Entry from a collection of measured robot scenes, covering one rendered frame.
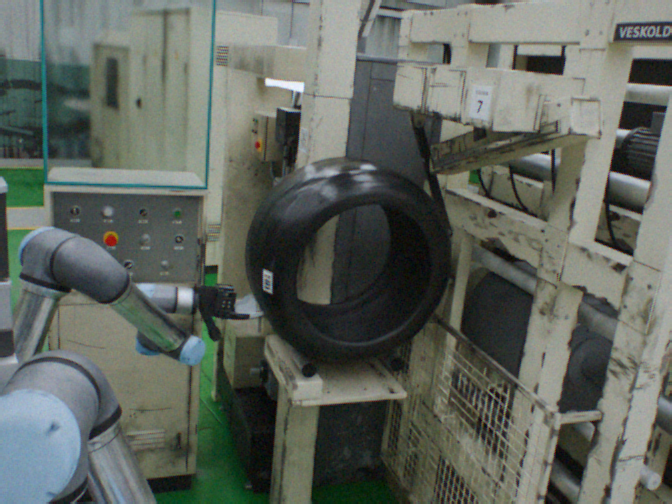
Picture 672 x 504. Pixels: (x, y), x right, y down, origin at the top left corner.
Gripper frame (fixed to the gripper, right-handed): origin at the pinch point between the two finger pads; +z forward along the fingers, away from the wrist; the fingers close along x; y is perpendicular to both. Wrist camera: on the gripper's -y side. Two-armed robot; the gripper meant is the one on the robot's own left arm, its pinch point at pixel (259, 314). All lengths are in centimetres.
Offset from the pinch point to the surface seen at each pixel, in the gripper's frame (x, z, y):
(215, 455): 86, 18, -101
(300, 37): 992, 266, 153
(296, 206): -9.2, 1.5, 35.1
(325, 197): -11.6, 8.1, 39.2
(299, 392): -11.5, 13.1, -18.4
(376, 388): -7.3, 39.6, -18.0
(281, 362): 2.9, 10.9, -15.9
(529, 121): -37, 47, 70
